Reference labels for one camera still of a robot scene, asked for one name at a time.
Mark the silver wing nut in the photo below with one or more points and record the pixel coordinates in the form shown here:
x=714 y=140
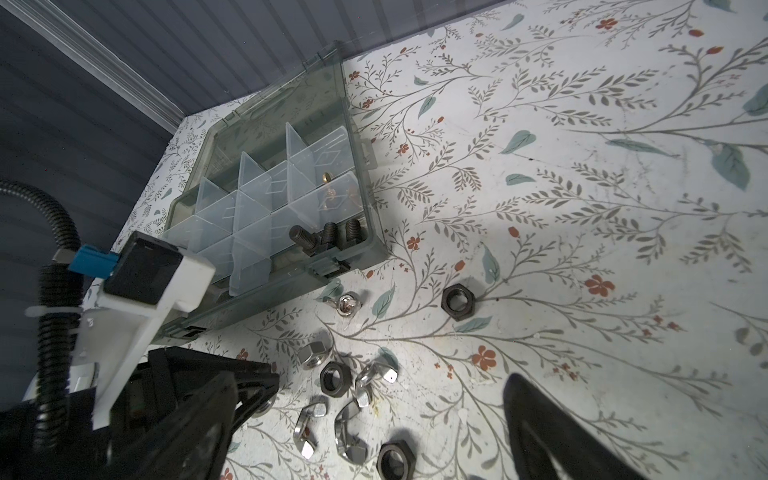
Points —
x=375 y=370

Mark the black hex bolt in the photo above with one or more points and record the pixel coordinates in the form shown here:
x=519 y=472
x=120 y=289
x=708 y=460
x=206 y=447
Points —
x=353 y=234
x=315 y=243

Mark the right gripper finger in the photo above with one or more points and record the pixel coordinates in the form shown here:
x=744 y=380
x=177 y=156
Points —
x=540 y=433

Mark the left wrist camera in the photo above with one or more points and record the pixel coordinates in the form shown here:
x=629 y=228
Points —
x=140 y=287

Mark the black hex nut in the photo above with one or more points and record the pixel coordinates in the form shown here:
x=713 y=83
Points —
x=458 y=302

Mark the grey compartment organizer box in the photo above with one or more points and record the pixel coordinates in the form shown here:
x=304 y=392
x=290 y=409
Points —
x=258 y=173

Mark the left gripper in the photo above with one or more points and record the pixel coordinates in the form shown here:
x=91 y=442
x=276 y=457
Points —
x=174 y=419

